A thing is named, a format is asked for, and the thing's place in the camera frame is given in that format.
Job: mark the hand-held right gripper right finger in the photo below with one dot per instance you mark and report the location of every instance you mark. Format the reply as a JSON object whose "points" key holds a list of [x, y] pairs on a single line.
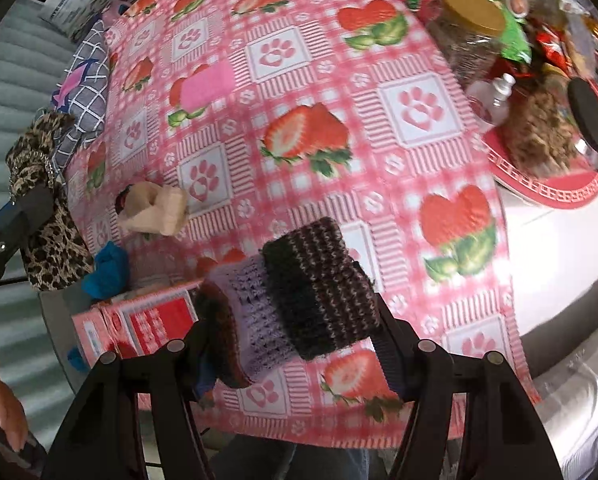
{"points": [[391, 365]]}

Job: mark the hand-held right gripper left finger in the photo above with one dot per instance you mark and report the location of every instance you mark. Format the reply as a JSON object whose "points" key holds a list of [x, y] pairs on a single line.
{"points": [[202, 380]]}

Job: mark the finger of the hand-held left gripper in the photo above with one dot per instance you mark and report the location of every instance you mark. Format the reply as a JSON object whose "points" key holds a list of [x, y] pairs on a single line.
{"points": [[34, 205]]}

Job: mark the leopard print cloth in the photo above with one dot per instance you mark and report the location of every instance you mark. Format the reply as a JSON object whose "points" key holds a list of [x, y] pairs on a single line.
{"points": [[49, 255]]}

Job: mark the blue cloth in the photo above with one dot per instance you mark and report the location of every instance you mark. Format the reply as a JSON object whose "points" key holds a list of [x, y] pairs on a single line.
{"points": [[106, 270]]}

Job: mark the purple brown knitted sleeve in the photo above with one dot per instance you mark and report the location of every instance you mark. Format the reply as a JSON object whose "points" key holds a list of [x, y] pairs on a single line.
{"points": [[309, 290]]}

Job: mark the beige cloth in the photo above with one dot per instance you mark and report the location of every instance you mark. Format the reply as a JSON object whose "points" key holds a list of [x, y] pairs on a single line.
{"points": [[154, 212]]}

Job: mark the pink sponge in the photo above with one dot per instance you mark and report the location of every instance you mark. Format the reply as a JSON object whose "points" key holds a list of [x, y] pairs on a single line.
{"points": [[209, 87]]}

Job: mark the person's left hand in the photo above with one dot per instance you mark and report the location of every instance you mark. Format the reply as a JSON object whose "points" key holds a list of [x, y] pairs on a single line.
{"points": [[1, 405]]}

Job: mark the red patterned tissue box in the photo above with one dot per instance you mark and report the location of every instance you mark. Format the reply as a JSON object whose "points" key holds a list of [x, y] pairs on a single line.
{"points": [[154, 320]]}

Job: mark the grey plaid star cloth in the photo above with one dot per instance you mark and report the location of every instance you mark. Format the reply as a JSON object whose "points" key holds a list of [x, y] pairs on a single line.
{"points": [[86, 105]]}

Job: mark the person's blue jeans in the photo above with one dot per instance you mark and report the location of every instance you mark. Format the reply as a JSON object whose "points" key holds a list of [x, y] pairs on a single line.
{"points": [[289, 465]]}

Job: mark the pink strawberry tablecloth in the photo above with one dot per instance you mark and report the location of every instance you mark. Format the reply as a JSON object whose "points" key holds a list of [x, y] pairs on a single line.
{"points": [[379, 200]]}

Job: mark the white quilt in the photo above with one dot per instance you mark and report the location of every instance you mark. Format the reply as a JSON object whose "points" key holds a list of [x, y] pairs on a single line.
{"points": [[579, 400]]}

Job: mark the white printed bag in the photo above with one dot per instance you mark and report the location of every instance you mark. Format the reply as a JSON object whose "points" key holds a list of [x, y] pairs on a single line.
{"points": [[69, 7]]}

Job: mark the red round tray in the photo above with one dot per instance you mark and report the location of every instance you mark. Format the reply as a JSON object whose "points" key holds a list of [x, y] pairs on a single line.
{"points": [[554, 195]]}

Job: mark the small clear bottle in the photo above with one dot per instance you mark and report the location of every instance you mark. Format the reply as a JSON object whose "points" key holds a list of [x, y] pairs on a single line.
{"points": [[499, 92]]}

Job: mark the black lid jar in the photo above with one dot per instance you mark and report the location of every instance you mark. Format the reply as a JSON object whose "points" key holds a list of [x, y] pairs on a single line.
{"points": [[586, 115]]}

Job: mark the green snack packet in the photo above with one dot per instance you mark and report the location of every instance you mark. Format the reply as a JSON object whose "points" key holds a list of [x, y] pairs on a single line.
{"points": [[516, 40]]}

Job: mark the gold lid jar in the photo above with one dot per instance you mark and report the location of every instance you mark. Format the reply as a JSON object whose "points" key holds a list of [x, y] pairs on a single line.
{"points": [[474, 12]]}

